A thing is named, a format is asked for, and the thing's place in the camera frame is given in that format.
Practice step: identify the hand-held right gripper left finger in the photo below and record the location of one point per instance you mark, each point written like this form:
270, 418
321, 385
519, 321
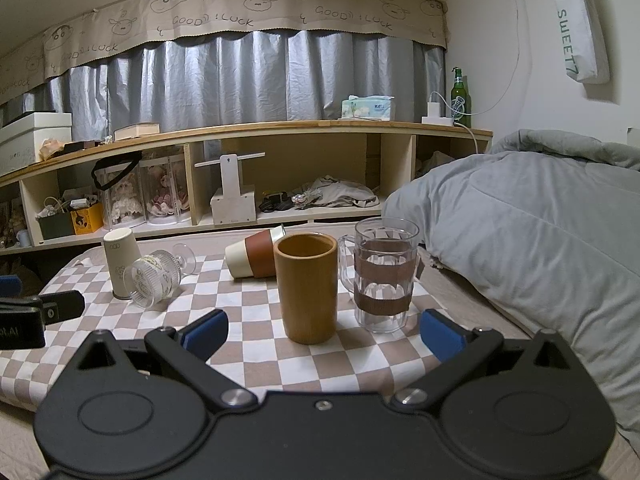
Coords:
206, 332

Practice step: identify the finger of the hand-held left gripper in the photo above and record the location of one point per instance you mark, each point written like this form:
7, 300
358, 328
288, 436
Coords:
62, 305
9, 285

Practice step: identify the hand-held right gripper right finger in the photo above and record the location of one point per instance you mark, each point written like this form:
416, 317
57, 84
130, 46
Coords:
440, 335

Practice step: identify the brown and white cup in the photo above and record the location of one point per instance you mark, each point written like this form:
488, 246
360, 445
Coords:
252, 257

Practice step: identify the white paper cup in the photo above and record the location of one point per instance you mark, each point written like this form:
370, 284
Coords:
119, 260

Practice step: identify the tan wooden cup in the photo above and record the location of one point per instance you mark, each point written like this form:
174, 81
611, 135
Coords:
306, 295

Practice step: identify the brown white checkered cloth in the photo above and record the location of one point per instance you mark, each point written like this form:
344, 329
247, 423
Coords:
240, 305

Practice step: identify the dark green box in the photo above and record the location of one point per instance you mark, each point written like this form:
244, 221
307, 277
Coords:
55, 225

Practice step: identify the clear glass goblet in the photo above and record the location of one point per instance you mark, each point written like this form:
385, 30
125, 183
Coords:
152, 277

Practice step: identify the glass mug with brown bands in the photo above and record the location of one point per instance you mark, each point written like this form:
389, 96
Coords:
382, 280

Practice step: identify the yellow cartoon box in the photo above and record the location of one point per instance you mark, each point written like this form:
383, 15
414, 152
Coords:
86, 219

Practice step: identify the clear doll display case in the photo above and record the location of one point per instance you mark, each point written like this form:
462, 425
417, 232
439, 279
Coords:
167, 192
125, 200

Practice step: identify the grey duvet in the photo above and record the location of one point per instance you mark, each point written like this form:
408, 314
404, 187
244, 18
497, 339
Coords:
530, 240

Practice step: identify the white wooden stand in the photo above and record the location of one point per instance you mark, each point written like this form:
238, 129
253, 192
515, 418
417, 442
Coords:
231, 200

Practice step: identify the crumpled brown paper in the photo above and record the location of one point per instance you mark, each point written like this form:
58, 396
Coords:
51, 149

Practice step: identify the white storage box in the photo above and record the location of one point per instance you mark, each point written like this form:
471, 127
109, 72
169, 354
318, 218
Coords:
32, 135

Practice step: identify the grey crumpled clothing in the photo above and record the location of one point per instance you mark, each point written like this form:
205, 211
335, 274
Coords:
340, 192

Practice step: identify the cream hardcover book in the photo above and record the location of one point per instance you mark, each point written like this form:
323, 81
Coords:
136, 131

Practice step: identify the wooden shelf unit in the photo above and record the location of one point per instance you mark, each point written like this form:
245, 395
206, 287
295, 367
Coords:
280, 132

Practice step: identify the white power strip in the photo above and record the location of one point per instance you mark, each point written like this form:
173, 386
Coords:
440, 120

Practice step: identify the white charger plug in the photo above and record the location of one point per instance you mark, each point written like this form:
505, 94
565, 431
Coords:
435, 110

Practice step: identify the green glass bottle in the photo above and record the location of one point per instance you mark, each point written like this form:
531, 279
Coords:
460, 100

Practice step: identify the green white tissue box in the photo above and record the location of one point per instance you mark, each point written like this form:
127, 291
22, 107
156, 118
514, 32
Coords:
367, 108

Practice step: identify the silver grey curtain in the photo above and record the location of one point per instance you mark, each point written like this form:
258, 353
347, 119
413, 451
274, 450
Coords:
210, 80

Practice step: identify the white tote bag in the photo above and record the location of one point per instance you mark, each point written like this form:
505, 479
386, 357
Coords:
580, 35

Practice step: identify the beige cartoon print valance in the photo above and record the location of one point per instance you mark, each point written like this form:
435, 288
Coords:
280, 7

